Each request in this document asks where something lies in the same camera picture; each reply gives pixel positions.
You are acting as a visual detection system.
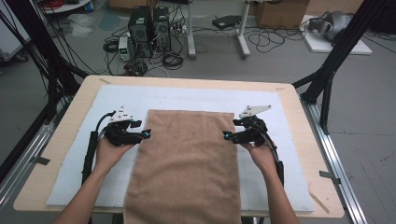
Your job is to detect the white round table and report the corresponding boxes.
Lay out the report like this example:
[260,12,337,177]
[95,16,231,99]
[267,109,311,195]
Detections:
[38,0,92,15]

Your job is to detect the loose black floor cables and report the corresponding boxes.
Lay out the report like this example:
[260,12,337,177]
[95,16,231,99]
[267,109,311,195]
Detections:
[247,26,307,54]

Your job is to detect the person's right hand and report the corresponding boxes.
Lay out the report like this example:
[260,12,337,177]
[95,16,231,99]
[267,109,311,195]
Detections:
[242,142,278,179]

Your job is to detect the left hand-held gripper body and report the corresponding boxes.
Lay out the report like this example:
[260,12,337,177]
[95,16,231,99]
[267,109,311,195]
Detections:
[104,105,143,147]

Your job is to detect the slim black computer tower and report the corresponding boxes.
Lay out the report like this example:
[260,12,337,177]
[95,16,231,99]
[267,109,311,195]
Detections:
[152,7,172,52]

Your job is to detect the flat black device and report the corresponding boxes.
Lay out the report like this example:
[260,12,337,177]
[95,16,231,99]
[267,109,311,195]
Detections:
[212,15,242,31]

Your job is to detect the beige terry towel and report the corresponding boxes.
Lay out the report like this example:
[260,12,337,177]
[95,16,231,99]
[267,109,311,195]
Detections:
[123,108,242,224]

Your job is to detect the pale wooden stick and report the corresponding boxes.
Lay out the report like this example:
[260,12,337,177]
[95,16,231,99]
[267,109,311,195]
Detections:
[307,190,331,215]

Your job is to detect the clear plastic bags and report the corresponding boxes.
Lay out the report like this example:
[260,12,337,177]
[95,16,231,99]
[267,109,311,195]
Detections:
[66,13,96,36]

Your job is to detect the person's left hand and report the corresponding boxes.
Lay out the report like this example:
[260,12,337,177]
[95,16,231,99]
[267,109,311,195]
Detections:
[94,138,136,174]

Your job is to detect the black rail bracket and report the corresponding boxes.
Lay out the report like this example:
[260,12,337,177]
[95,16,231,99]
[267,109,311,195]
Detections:
[31,155,50,166]

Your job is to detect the large black computer tower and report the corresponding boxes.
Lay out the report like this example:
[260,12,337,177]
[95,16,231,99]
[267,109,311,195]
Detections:
[128,6,155,59]

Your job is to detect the black frame post with cables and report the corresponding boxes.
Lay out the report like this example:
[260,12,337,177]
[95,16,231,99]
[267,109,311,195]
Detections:
[0,0,90,125]

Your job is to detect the white gridded mat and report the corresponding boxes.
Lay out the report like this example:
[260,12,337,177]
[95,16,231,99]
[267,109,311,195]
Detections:
[46,83,315,213]

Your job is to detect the grey rounded device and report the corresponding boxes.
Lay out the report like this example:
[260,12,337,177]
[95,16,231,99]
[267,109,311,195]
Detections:
[307,10,354,41]

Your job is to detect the cardboard box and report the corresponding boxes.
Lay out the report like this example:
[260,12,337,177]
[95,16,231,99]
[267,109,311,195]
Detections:
[255,0,311,30]

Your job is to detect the white metal stand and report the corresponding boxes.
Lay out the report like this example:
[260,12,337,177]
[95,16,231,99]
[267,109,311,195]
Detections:
[186,0,252,61]

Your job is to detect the aluminium rail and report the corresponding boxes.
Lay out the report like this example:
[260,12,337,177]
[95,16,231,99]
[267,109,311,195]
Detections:
[0,102,68,213]
[300,96,370,224]

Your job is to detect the white floor board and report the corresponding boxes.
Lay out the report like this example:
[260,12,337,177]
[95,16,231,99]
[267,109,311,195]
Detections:
[300,14,373,55]

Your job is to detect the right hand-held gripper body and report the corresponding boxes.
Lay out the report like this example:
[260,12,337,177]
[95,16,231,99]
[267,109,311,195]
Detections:
[233,105,272,147]

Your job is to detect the grey rail bracket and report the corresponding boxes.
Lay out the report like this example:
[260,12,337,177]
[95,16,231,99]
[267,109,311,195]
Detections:
[318,170,342,185]

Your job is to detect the small coiled black cable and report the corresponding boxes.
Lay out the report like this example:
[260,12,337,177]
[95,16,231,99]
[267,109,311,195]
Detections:
[102,38,120,54]

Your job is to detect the white power supply unit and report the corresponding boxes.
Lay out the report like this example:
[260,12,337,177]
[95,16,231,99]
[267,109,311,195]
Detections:
[118,36,134,62]

